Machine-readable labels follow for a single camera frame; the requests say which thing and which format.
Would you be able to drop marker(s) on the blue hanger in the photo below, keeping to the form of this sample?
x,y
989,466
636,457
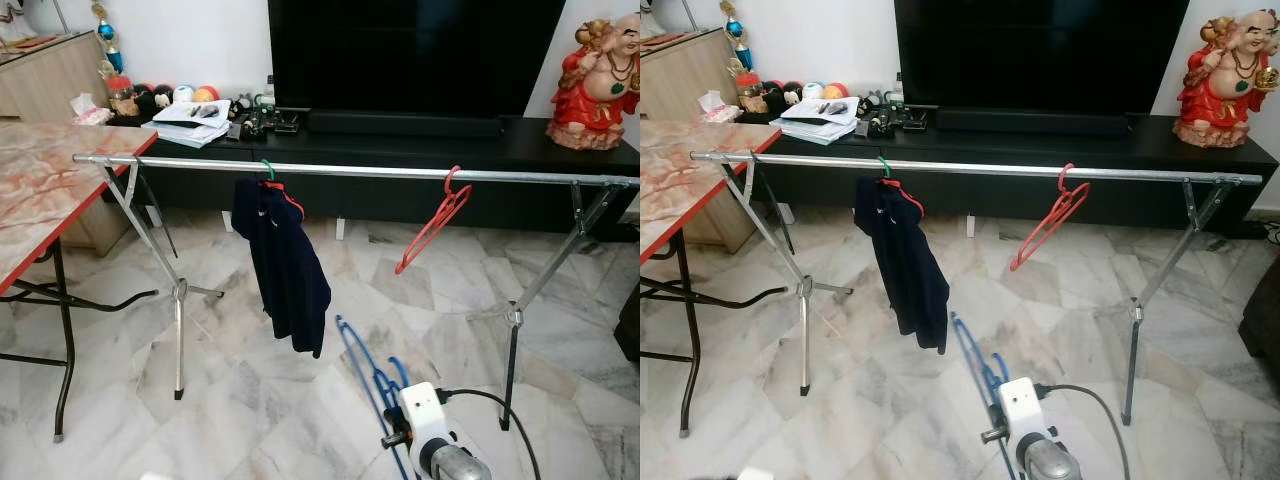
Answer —
x,y
378,385
990,375

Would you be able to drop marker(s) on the red hanger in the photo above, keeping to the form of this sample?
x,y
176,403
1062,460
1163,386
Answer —
x,y
1066,190
452,187

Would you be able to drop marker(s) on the green hanger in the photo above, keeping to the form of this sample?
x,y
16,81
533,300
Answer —
x,y
885,168
268,170

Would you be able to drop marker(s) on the navy shirt red collar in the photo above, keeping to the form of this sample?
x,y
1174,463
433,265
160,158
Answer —
x,y
905,270
285,270

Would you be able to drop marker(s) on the silver clothes rack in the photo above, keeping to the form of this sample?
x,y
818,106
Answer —
x,y
400,173
1000,168

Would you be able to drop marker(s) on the black soundbar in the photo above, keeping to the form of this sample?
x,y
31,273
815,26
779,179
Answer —
x,y
1030,121
400,124

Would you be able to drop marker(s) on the black electronic gadgets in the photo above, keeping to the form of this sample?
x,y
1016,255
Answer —
x,y
262,120
890,118

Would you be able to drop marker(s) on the stack of papers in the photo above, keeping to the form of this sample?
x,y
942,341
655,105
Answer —
x,y
815,122
190,125

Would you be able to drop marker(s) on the orange ball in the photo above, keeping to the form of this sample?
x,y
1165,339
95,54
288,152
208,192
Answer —
x,y
835,92
207,95

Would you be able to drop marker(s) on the black television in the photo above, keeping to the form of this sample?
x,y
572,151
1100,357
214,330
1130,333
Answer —
x,y
410,50
1040,50

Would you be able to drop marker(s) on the white blue ball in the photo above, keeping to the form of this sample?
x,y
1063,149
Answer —
x,y
812,90
183,93

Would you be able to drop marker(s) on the marble folding table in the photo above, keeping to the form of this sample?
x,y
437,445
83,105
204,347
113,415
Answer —
x,y
50,190
690,180

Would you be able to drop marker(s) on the black round plush toy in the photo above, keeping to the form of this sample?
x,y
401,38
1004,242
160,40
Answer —
x,y
782,95
155,98

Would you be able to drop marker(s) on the red laughing Buddha statue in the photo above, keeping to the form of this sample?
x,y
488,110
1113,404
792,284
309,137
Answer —
x,y
1225,90
595,90

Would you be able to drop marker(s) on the red-lidded jar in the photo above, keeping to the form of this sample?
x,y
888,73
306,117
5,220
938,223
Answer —
x,y
122,100
750,97

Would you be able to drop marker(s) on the tissue box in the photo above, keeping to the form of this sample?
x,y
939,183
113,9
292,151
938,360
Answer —
x,y
718,110
90,113

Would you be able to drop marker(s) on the blue trophy ornament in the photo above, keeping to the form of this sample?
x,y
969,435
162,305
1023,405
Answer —
x,y
735,28
105,30

